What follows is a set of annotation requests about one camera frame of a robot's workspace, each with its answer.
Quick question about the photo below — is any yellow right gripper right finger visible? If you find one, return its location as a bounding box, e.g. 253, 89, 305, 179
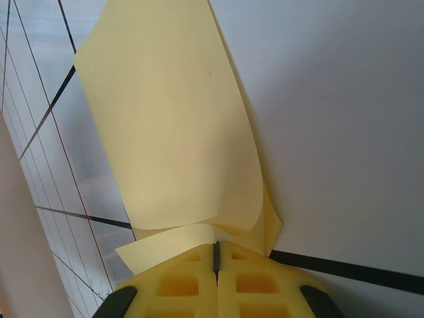
215, 240, 335, 318

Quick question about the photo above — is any yellow cloth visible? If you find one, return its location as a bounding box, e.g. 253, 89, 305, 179
73, 0, 286, 276

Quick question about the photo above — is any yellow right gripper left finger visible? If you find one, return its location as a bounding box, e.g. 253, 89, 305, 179
114, 242, 219, 318

